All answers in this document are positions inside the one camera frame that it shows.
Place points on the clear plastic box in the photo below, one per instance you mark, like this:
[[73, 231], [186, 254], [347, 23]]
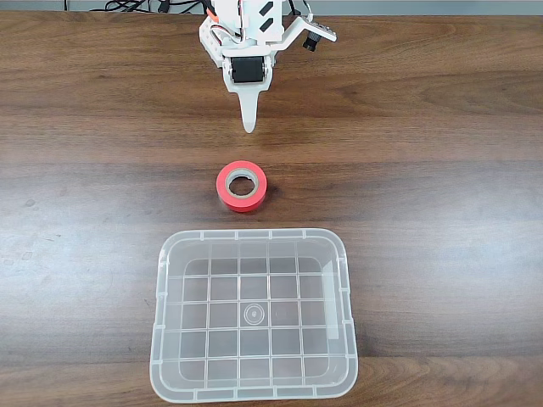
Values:
[[254, 381]]

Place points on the red tape roll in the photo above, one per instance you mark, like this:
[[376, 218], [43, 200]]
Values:
[[221, 191]]

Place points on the camera board on white bracket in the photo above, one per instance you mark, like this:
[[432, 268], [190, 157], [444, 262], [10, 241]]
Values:
[[316, 31]]

